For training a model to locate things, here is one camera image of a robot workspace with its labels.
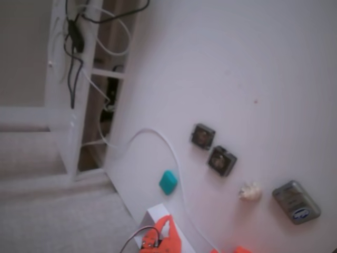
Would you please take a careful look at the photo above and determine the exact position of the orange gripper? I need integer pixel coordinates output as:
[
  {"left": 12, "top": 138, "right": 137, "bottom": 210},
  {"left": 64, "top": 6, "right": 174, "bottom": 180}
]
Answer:
[{"left": 139, "top": 215, "right": 183, "bottom": 253}]

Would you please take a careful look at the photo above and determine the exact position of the green cube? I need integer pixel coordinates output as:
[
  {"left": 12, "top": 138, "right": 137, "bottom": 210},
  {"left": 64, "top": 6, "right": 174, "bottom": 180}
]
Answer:
[{"left": 158, "top": 170, "right": 179, "bottom": 197}]

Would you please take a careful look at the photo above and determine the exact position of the orange robot base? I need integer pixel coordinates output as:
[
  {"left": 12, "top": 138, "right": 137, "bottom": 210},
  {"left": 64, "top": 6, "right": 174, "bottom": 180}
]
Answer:
[{"left": 210, "top": 245, "right": 253, "bottom": 253}]

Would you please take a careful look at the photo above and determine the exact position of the black clear-lid case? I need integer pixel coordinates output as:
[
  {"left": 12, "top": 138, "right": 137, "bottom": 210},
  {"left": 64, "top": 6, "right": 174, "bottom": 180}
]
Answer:
[
  {"left": 190, "top": 123, "right": 216, "bottom": 151},
  {"left": 207, "top": 145, "right": 238, "bottom": 178}
]

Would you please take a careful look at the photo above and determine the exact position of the white bear figurine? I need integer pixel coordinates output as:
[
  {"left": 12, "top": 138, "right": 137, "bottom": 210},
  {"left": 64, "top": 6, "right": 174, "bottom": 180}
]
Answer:
[{"left": 239, "top": 181, "right": 263, "bottom": 202}]

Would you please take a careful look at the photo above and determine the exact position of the grey metal tin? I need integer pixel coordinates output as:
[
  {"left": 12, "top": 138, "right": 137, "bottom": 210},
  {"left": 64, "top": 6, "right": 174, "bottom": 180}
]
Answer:
[{"left": 272, "top": 180, "right": 322, "bottom": 225}]

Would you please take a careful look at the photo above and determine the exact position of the black gripper servo cable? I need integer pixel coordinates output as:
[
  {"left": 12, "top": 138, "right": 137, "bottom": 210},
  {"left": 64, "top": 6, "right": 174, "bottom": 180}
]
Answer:
[{"left": 120, "top": 226, "right": 163, "bottom": 253}]

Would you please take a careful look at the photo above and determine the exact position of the long white cable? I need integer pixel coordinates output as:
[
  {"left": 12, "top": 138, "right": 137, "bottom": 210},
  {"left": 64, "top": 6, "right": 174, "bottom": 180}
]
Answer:
[{"left": 113, "top": 128, "right": 221, "bottom": 253}]

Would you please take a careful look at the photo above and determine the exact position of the thin white cable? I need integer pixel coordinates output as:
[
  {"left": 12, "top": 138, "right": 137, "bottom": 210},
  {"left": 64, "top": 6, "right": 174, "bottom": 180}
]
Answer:
[{"left": 81, "top": 68, "right": 118, "bottom": 148}]

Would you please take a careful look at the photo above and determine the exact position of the looped white cable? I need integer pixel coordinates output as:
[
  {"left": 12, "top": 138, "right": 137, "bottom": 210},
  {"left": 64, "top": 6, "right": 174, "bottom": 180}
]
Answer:
[{"left": 78, "top": 5, "right": 132, "bottom": 56}]

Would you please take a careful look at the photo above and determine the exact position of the white furniture frame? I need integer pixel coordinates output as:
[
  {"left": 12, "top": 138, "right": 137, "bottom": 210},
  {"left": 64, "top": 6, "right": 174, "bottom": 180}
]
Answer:
[{"left": 44, "top": 0, "right": 139, "bottom": 182}]

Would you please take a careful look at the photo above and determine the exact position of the black cable with adapter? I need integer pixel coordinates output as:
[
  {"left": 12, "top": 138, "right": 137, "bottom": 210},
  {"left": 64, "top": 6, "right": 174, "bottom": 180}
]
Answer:
[{"left": 64, "top": 0, "right": 86, "bottom": 109}]

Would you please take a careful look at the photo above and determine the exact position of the thick black cable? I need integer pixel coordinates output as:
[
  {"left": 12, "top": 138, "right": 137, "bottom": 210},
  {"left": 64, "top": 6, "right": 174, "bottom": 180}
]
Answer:
[{"left": 81, "top": 0, "right": 151, "bottom": 24}]

